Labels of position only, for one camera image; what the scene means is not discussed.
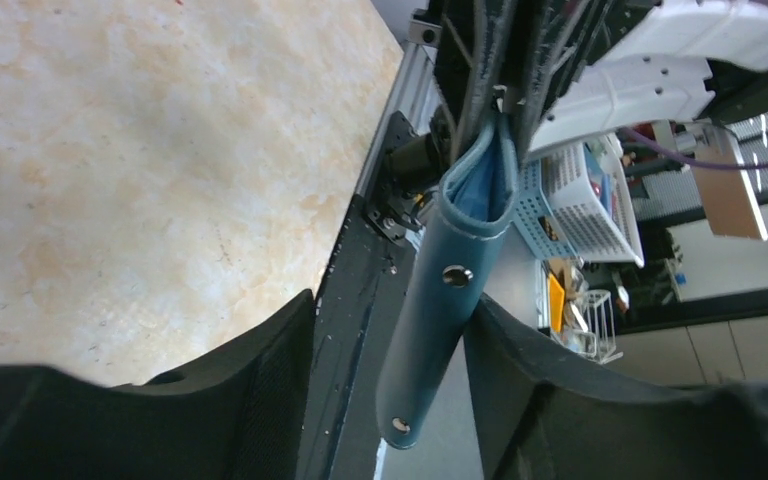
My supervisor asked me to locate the aluminium table frame rail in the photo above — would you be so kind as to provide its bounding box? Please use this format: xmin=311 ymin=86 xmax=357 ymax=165
xmin=355 ymin=22 xmax=440 ymax=196

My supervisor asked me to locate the blue leather card holder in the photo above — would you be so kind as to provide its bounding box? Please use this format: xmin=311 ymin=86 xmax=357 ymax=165
xmin=376 ymin=113 xmax=519 ymax=450

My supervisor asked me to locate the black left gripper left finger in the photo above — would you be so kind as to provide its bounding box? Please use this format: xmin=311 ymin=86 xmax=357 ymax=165
xmin=0 ymin=290 xmax=314 ymax=479

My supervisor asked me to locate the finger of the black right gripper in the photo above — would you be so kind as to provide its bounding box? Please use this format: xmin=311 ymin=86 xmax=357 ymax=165
xmin=515 ymin=1 xmax=614 ymax=163
xmin=434 ymin=1 xmax=518 ymax=161

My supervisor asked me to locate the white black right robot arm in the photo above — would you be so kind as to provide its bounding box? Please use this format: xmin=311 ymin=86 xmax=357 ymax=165
xmin=429 ymin=1 xmax=768 ymax=162

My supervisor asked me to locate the blue perforated plastic basket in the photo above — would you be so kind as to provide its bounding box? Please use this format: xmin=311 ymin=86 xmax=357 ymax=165
xmin=513 ymin=160 xmax=578 ymax=260

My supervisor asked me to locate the white perforated plastic basket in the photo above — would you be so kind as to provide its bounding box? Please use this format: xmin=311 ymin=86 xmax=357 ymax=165
xmin=541 ymin=133 xmax=645 ymax=267

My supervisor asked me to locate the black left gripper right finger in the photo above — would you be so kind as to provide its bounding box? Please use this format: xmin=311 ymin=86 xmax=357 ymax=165
xmin=465 ymin=296 xmax=768 ymax=479

